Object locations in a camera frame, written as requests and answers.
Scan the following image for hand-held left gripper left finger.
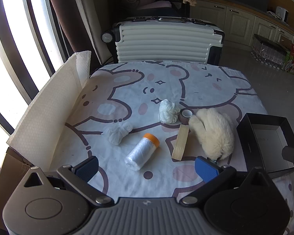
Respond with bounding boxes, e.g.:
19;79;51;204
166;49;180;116
21;156;114;206

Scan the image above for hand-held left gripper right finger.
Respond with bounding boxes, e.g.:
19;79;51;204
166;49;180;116
179;156;276;205

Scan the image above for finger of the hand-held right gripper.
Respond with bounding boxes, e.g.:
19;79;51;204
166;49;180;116
282;146;294;174

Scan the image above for bundle of wooden sticks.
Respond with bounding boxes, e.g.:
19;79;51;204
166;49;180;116
171;124;190;161

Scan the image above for white fluffy plush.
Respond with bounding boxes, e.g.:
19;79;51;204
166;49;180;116
188;108;236;162

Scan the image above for black box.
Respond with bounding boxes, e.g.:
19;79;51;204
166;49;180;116
236;113;294;179

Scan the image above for plastic film roll orange cap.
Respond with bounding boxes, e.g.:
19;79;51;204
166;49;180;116
124;133;160;171

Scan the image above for brown tape roll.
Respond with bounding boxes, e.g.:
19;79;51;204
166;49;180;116
179;108;193;124

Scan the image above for white yarn ball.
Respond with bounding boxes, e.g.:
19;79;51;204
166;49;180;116
158;99;182;124

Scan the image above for white knotted mesh bag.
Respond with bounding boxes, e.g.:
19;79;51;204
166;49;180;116
102;123;133;145

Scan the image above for white foam board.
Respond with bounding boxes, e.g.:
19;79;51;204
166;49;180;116
6;55;89;172

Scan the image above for cartoon bear printed cloth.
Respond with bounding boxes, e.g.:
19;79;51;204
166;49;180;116
49;60;294;235

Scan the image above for pack of clear bottles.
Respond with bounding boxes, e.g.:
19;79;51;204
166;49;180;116
251;34;291;70

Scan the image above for white paper towel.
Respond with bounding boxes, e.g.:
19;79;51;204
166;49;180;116
75;51;92;89

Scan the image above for white ribbed suitcase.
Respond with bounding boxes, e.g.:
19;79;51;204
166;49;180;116
102;17;225;65

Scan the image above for white countertop appliance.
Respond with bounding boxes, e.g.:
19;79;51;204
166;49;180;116
274;6;291;25

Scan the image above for cream kitchen cabinets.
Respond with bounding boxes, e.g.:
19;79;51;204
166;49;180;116
190;0;294;52

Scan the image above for cream chair back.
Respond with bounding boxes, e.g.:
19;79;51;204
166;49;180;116
70;0;118;64

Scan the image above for brown curtain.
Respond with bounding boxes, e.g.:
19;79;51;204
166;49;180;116
44;0;75;61

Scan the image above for pink folded blanket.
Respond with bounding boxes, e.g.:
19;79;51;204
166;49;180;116
137;1;172;10

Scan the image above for window frame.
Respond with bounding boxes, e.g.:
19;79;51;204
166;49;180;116
0;0;64;174

